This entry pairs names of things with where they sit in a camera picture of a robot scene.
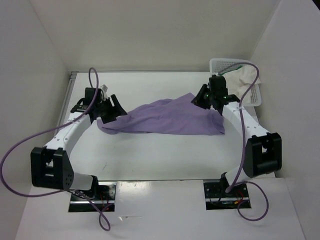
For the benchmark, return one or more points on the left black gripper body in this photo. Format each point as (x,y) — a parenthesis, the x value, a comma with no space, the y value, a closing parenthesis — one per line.
(105,110)

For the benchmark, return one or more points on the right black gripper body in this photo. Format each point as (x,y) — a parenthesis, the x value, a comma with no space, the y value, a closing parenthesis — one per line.
(213,95)

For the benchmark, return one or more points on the purple t shirt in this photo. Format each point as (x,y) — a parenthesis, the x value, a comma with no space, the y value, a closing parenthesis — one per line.
(168,116)

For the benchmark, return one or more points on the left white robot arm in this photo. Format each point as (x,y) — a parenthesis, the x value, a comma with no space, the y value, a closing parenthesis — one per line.
(50,165)

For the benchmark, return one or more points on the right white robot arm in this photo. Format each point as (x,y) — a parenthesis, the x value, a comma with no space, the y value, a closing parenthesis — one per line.
(261,149)

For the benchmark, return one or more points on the cream t shirt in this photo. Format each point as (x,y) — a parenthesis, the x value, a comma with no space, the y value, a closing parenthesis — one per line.
(239,80)

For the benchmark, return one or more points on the white perforated plastic basket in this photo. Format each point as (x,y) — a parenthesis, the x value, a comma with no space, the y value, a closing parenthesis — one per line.
(217,65)

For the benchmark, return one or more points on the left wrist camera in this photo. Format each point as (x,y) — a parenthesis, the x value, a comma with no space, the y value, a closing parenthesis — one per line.
(103,88)

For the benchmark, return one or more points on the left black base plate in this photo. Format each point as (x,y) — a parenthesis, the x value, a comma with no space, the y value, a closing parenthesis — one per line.
(104,200)

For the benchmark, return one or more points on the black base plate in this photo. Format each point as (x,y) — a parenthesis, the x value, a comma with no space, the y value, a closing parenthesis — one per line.
(217,199)
(104,200)

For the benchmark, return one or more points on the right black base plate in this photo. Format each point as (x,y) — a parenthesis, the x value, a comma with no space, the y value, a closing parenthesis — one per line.
(217,199)

